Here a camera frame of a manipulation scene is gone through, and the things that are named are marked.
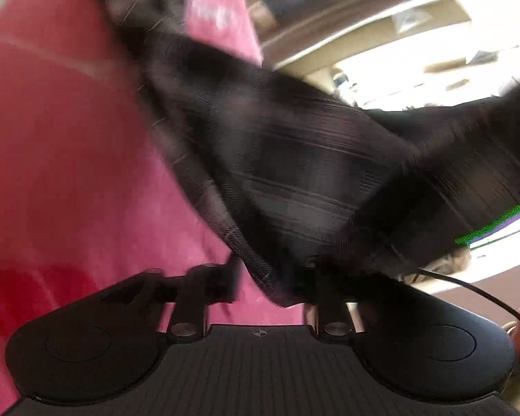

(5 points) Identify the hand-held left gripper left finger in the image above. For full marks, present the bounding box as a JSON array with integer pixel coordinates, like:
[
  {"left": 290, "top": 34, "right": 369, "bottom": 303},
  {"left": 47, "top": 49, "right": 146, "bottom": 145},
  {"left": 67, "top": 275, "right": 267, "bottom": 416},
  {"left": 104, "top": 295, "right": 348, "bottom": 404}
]
[{"left": 99, "top": 263, "right": 242, "bottom": 343}]

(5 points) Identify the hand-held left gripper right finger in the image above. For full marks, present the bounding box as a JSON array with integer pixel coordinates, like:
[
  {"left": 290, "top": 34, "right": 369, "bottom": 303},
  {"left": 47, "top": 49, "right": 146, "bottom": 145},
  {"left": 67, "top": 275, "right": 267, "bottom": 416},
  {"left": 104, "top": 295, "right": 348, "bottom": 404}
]
[{"left": 305, "top": 264, "right": 434, "bottom": 343}]

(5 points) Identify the black white plaid shirt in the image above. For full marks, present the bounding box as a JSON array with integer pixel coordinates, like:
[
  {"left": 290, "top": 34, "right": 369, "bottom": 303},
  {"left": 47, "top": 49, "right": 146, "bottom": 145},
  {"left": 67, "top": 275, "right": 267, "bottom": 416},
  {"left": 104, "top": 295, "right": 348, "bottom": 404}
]
[{"left": 87, "top": 0, "right": 520, "bottom": 308}]

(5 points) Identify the pink floral blanket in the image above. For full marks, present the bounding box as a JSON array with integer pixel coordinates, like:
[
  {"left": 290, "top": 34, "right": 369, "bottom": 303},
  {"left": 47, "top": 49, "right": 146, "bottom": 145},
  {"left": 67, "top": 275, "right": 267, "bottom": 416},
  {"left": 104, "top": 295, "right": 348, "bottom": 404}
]
[{"left": 0, "top": 0, "right": 265, "bottom": 404}]

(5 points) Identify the black cable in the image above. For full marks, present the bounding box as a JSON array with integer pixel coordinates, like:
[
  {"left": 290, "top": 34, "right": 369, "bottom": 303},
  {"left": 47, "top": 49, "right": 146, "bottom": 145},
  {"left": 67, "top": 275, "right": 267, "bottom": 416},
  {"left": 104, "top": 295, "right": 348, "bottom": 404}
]
[{"left": 416, "top": 269, "right": 520, "bottom": 338}]

